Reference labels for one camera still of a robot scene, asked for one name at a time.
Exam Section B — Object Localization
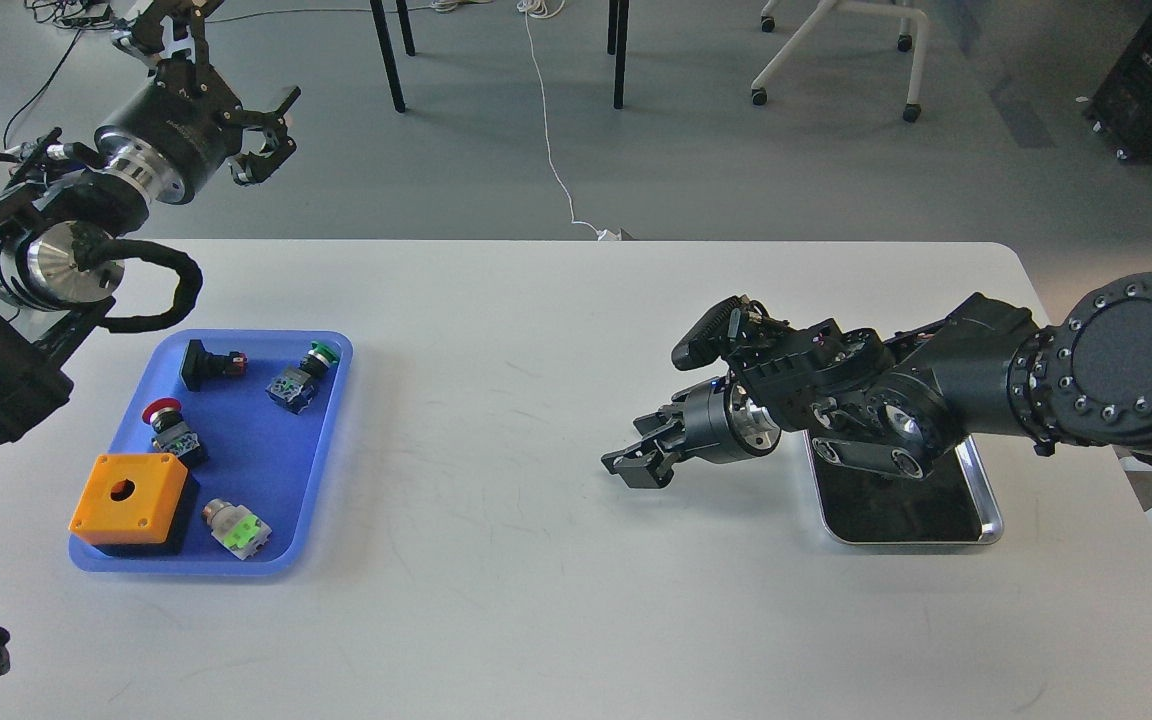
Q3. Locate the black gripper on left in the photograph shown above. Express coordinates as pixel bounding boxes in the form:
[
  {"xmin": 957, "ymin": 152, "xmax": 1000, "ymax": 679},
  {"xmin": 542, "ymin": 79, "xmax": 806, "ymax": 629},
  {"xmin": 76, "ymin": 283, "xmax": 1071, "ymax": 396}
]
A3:
[{"xmin": 94, "ymin": 1, "xmax": 301, "ymax": 205}]

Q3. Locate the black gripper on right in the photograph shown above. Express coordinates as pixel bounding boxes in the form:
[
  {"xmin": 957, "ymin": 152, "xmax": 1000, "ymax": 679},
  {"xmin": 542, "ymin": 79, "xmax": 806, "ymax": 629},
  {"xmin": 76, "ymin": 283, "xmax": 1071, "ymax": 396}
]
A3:
[{"xmin": 602, "ymin": 381, "xmax": 782, "ymax": 488}]

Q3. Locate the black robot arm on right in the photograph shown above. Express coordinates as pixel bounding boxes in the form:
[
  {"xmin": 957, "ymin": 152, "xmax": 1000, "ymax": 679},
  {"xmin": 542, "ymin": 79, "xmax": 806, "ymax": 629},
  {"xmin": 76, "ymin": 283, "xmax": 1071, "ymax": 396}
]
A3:
[{"xmin": 602, "ymin": 272, "xmax": 1152, "ymax": 498}]

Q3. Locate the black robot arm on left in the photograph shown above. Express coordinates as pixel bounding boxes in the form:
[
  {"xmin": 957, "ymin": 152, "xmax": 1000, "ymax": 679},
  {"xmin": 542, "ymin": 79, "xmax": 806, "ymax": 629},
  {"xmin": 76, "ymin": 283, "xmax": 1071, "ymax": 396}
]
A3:
[{"xmin": 0, "ymin": 1, "xmax": 300, "ymax": 446}]

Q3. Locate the silver metal tray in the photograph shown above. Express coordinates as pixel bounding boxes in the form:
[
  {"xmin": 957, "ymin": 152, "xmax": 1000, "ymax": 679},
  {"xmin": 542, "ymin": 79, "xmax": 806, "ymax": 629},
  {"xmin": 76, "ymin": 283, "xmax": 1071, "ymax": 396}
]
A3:
[{"xmin": 808, "ymin": 438, "xmax": 1005, "ymax": 553}]

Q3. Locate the blue plastic tray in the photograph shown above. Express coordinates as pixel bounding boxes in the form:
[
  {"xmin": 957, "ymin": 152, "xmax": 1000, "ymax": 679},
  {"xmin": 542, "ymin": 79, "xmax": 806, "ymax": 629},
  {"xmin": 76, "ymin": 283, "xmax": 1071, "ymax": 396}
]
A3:
[{"xmin": 68, "ymin": 329, "xmax": 353, "ymax": 577}]

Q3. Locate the black table leg left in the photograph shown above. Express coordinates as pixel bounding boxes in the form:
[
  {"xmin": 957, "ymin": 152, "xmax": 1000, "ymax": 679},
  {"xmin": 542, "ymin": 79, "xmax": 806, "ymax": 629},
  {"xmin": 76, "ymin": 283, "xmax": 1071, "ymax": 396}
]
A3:
[{"xmin": 369, "ymin": 0, "xmax": 416, "ymax": 114}]

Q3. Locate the black table leg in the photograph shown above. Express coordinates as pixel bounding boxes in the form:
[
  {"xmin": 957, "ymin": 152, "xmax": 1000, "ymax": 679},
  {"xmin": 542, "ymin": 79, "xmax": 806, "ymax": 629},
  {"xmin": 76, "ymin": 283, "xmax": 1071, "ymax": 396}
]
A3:
[
  {"xmin": 605, "ymin": 0, "xmax": 630, "ymax": 109},
  {"xmin": 369, "ymin": 0, "xmax": 416, "ymax": 114}
]

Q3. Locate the red emergency stop button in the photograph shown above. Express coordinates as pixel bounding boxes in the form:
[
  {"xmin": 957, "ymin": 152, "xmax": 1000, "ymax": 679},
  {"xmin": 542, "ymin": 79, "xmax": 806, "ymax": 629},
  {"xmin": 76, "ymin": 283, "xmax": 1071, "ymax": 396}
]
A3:
[{"xmin": 141, "ymin": 397, "xmax": 209, "ymax": 468}]

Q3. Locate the black table leg right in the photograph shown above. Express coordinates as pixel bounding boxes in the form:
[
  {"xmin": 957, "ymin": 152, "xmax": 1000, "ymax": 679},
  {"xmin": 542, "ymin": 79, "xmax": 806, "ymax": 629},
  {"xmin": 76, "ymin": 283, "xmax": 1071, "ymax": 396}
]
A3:
[{"xmin": 605, "ymin": 0, "xmax": 630, "ymax": 109}]

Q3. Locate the black floor cable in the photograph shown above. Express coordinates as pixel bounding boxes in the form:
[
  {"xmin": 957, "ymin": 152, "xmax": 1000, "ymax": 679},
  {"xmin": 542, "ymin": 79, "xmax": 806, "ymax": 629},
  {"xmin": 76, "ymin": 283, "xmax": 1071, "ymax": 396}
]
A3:
[{"xmin": 2, "ymin": 0, "xmax": 137, "ymax": 151}]

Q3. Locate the green push button switch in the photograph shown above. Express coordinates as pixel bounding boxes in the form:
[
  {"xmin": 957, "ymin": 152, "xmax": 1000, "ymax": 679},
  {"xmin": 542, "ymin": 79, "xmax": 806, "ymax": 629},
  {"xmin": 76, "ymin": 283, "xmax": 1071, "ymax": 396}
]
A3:
[{"xmin": 265, "ymin": 340, "xmax": 340, "ymax": 415}]

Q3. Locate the white cable on floor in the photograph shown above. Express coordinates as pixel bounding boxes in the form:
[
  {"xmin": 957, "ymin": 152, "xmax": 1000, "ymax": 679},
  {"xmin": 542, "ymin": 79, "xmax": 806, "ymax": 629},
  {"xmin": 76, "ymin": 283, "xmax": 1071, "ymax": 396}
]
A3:
[{"xmin": 431, "ymin": 0, "xmax": 626, "ymax": 243}]

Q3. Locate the orange button enclosure box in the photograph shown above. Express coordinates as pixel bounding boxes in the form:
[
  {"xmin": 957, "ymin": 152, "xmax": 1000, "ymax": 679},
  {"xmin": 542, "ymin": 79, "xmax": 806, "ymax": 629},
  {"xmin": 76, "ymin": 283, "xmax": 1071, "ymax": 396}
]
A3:
[{"xmin": 68, "ymin": 454, "xmax": 200, "ymax": 559}]

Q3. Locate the silver switch with green block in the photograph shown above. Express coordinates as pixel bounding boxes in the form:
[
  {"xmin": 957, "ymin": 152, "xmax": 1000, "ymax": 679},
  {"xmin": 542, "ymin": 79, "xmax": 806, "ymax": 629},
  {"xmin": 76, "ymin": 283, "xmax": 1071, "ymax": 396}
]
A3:
[{"xmin": 200, "ymin": 498, "xmax": 273, "ymax": 560}]

